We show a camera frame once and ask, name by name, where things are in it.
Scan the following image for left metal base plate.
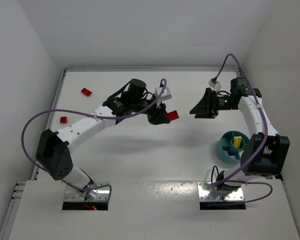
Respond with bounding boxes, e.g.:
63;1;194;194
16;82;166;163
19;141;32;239
64;181;111;203

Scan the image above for small red lego brick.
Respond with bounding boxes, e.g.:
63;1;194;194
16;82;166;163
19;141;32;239
59;116;68;124

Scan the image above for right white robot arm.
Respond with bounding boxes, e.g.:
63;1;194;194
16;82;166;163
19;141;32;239
189;77;290;192

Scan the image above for metal base plate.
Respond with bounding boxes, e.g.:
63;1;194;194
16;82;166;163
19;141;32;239
64;181;111;203
197;181;245;203

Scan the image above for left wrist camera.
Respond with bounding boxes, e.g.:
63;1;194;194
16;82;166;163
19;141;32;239
154;87;172;102

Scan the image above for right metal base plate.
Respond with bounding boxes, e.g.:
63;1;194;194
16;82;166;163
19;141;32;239
197;181;245;203

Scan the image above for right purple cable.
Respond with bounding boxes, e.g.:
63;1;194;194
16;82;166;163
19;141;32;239
209;53;273;205

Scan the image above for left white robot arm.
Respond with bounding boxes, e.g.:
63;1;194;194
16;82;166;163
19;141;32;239
35;78;171;193

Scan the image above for long yellow lego brick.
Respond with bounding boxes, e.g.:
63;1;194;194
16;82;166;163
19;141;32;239
232;136;242;149

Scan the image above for red lego brick top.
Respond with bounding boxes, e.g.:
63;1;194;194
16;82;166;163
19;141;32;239
166;110;179;122

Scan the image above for teal divided round container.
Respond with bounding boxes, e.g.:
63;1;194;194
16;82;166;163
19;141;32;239
215;130;250;165

